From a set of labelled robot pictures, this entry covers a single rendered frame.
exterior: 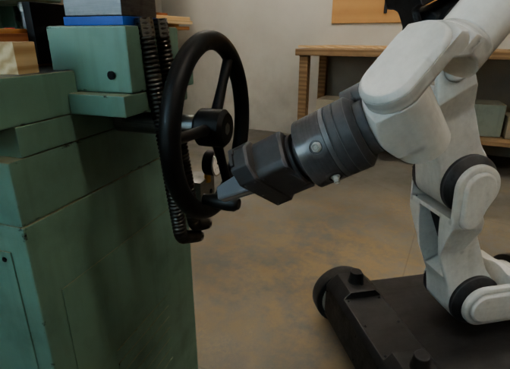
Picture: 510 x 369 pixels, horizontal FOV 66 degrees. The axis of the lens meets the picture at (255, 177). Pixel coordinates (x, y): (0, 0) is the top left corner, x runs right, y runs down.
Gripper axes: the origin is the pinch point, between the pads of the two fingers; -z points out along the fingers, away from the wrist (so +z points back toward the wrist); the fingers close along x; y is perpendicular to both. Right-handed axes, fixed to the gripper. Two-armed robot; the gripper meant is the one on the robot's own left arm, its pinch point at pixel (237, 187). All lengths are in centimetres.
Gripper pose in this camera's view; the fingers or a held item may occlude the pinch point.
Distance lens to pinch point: 53.3
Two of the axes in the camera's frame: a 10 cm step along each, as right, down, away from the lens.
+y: -1.6, -8.7, 4.7
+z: 8.2, -3.8, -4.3
